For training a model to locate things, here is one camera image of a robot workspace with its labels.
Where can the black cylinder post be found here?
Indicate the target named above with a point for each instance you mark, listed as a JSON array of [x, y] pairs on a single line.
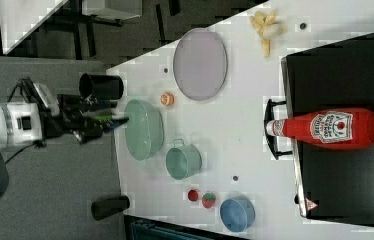
[[103, 87], [110, 206]]

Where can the green cup with handle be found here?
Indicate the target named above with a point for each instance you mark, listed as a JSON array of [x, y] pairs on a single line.
[[183, 160]]

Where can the small red toy fruit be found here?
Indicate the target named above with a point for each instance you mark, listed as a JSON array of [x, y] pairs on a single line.
[[192, 195]]

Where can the toy strawberry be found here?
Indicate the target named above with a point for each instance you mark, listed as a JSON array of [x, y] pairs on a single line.
[[208, 200]]

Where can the blue cup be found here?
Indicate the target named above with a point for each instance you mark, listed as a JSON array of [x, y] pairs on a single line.
[[237, 213]]

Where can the black toaster oven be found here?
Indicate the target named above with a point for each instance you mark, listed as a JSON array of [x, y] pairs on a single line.
[[332, 185]]

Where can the black cylinder post upper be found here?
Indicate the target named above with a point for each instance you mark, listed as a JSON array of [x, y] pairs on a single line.
[[103, 87]]

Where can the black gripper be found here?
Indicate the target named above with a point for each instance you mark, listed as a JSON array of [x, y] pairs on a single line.
[[71, 119]]

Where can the toy orange slice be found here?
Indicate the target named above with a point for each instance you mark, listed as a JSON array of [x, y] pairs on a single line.
[[167, 99]]

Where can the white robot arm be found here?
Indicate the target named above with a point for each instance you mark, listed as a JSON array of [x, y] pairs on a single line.
[[23, 124]]

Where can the green perforated colander basket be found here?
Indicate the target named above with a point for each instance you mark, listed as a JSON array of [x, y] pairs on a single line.
[[144, 131]]

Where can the peeled toy banana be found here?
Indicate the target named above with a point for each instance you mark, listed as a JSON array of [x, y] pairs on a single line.
[[268, 28]]

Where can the black cylinder post lower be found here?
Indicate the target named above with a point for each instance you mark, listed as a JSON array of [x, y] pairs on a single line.
[[110, 206]]

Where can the red felt ketchup bottle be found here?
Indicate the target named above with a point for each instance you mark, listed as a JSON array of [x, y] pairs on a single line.
[[336, 129]]

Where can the large lilac plate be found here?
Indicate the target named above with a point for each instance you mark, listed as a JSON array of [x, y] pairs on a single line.
[[200, 64]]

